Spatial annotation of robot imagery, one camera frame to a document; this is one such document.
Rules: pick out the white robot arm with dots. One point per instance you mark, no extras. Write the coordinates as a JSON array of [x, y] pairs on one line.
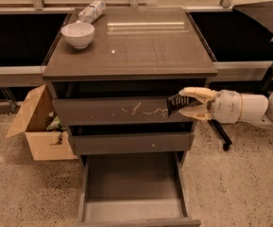
[[256, 110]]

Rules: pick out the grey drawer cabinet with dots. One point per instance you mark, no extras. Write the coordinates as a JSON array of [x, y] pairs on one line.
[[136, 52]]

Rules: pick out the white ceramic bowl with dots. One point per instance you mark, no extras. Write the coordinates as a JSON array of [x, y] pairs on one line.
[[78, 35]]

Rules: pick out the open cardboard box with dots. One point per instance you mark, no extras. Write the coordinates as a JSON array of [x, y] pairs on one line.
[[32, 120]]

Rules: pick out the grey open bottom drawer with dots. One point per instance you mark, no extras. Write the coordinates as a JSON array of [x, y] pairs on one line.
[[134, 190]]

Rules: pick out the grey middle drawer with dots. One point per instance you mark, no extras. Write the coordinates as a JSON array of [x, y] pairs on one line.
[[131, 143]]

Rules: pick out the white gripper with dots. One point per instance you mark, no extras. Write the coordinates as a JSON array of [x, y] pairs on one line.
[[227, 106]]

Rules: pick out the green bag in box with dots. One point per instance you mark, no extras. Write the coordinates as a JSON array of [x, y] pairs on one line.
[[55, 125]]

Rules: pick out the black rxbar chocolate bar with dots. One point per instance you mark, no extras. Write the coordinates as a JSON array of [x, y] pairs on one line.
[[177, 102]]

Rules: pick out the white blue snack bag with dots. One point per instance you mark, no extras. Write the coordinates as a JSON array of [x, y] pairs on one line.
[[92, 12]]

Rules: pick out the grey top drawer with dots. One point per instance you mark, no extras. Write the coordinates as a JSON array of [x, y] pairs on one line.
[[115, 110]]

